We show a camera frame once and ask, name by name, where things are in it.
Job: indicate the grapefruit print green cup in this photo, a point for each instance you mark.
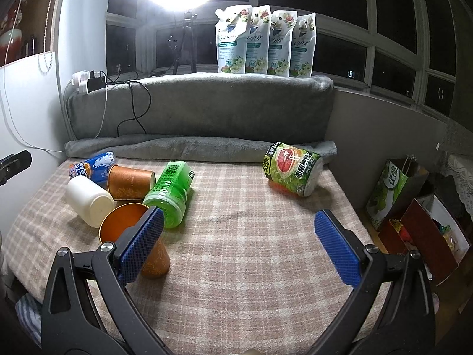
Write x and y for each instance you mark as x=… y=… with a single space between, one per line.
x=292 y=170

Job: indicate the blue drink can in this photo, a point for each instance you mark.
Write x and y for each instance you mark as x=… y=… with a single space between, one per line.
x=92 y=168

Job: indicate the black tripod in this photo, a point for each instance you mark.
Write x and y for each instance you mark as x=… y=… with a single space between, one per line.
x=187 y=29

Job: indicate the red cardboard box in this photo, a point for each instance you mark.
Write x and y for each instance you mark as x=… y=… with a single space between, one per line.
x=425 y=236

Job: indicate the green paper bag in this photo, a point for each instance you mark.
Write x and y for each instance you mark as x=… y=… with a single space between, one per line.
x=388 y=196

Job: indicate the white floral refill pouch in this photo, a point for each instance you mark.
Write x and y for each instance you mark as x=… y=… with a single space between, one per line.
x=281 y=44
x=258 y=44
x=231 y=40
x=305 y=48

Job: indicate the grey fleece blanket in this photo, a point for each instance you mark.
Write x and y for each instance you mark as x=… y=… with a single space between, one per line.
x=221 y=111

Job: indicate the black charger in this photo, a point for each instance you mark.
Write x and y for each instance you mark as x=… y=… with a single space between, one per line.
x=96 y=84

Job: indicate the white power strip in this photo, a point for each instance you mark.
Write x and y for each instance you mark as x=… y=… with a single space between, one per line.
x=81 y=81

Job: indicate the orange paper cup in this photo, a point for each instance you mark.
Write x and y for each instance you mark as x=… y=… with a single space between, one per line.
x=129 y=183
x=159 y=262

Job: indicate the white plastic cup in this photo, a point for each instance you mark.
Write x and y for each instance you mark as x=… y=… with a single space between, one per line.
x=88 y=199

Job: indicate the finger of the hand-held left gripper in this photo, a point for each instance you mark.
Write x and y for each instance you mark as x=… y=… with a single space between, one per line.
x=14 y=164

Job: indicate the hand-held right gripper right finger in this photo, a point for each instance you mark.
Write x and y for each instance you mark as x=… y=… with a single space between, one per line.
x=338 y=247

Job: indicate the white lace cloth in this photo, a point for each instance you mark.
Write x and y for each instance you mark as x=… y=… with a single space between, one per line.
x=460 y=173

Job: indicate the striped cloth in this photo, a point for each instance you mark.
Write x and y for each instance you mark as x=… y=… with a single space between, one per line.
x=29 y=318

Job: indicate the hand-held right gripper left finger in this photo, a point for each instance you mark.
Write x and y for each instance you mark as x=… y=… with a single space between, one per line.
x=142 y=244

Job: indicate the beige plaid blanket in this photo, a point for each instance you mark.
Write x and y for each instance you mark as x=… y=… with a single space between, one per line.
x=240 y=236

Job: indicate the green plastic jar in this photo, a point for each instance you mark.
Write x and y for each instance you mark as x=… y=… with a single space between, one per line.
x=170 y=192

